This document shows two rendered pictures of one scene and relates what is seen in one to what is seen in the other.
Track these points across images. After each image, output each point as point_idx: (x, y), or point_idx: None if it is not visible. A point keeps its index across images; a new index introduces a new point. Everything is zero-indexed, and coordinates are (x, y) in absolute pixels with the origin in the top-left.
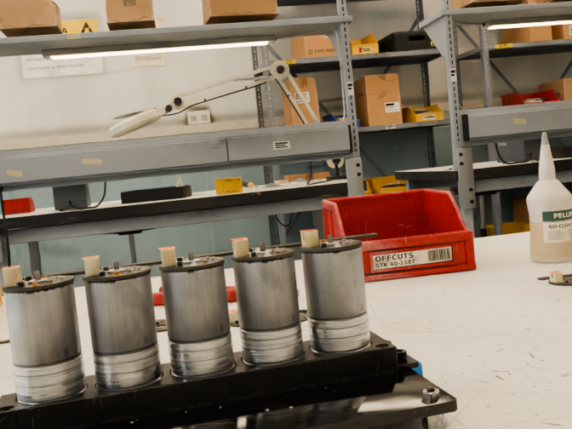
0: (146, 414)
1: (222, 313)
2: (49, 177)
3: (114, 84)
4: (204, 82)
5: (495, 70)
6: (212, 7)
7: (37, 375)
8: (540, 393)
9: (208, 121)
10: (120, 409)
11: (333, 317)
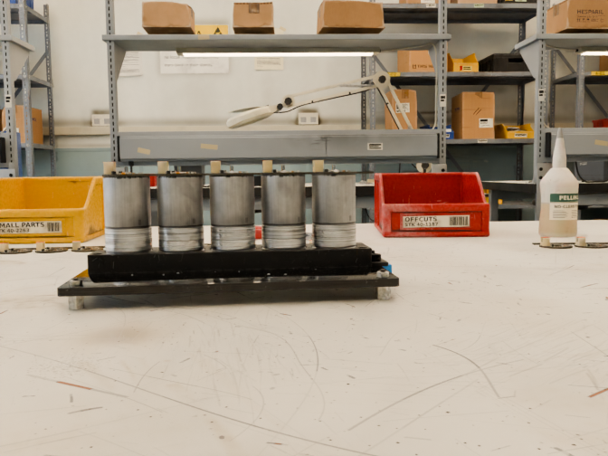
0: (188, 270)
1: (248, 210)
2: (172, 156)
3: (237, 84)
4: (316, 87)
5: (590, 96)
6: (325, 18)
7: (118, 234)
8: (471, 290)
9: (316, 122)
10: (171, 264)
11: (327, 222)
